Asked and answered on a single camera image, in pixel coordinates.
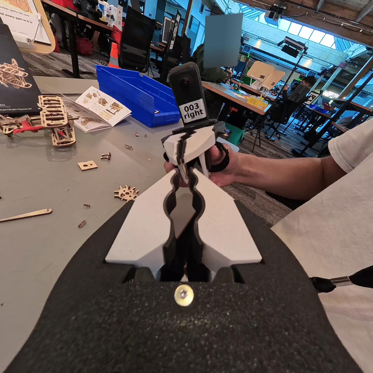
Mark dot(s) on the wooden instruction board stand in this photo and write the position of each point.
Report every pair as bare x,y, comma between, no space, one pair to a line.
17,17

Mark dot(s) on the wooden work table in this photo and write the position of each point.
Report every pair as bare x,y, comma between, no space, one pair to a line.
227,93

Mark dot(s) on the person's right hand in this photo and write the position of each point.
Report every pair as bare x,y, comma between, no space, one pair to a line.
230,174

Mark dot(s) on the instruction booklet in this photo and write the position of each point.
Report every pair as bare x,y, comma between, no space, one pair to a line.
110,110

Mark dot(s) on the square wooden plate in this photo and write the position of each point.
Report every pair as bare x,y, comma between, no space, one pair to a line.
83,166

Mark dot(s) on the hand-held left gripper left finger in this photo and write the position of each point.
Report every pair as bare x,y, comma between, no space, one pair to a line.
140,233

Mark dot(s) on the blue plastic bin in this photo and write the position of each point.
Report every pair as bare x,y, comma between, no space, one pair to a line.
128,96

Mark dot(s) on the red bag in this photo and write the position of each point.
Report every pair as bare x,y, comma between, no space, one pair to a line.
84,46

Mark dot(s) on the black model kit box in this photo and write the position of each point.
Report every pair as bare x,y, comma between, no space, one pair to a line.
17,99

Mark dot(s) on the wooden gear part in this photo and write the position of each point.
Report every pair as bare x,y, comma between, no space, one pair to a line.
121,193

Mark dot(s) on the pale document stand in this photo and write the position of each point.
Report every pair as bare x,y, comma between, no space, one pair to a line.
259,71
275,78

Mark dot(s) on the black tripod stand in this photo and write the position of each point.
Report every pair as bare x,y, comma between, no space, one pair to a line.
291,49

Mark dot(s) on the orange traffic cone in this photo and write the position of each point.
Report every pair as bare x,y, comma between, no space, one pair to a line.
114,58

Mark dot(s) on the wooden stick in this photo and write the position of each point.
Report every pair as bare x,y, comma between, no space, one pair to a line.
26,216

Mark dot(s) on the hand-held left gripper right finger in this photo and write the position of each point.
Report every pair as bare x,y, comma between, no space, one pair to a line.
230,233

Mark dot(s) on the person's white t-shirt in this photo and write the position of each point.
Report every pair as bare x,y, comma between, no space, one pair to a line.
335,233

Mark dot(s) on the person's right forearm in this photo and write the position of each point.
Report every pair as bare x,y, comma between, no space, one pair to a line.
291,177

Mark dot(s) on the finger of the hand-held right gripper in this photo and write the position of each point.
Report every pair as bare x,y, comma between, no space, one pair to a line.
170,148
199,142

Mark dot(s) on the black office chair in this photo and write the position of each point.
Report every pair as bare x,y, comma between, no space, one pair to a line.
174,58
137,35

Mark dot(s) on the yellow box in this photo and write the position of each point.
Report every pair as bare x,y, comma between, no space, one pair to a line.
256,102

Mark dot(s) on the grey desk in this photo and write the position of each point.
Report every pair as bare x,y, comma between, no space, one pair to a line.
58,186

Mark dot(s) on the wooden biplane model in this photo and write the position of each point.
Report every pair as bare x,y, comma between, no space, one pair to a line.
54,112

